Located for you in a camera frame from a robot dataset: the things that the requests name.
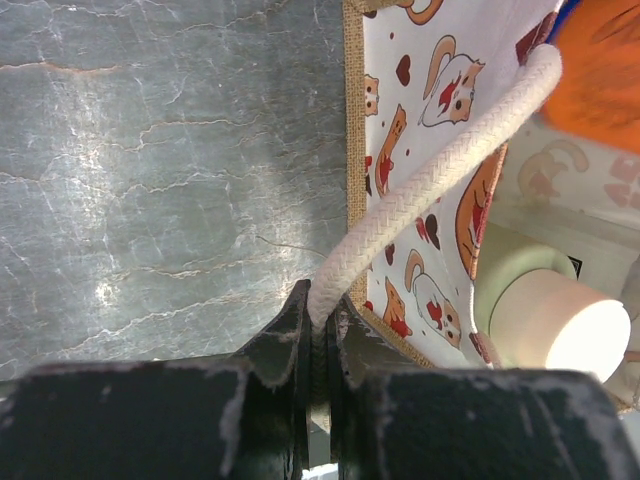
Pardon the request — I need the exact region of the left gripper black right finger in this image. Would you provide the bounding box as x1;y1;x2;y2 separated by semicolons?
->
327;299;639;479

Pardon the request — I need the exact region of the white cap cream bottle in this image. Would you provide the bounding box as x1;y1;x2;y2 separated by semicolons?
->
473;224;631;382

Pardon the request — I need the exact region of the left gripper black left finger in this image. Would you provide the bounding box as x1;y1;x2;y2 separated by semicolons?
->
1;280;311;479

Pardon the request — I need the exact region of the printed canvas tote bag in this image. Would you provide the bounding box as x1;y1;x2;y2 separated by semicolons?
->
305;0;640;414

